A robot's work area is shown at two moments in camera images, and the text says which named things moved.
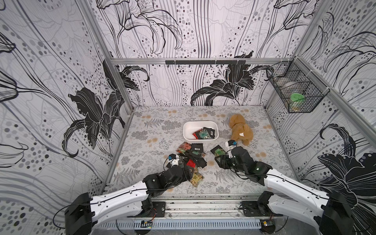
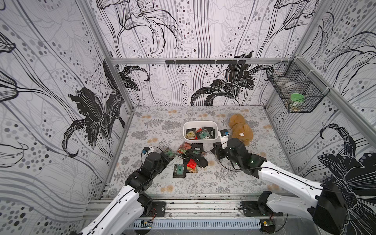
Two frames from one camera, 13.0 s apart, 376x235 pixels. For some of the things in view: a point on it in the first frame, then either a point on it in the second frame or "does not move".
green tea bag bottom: [204, 134] does not move
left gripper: [189, 176] → [164, 159]
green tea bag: [196, 178] → [169, 152]
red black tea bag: [183, 147] does not move
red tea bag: [191, 163] does not move
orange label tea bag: [211, 131] does not move
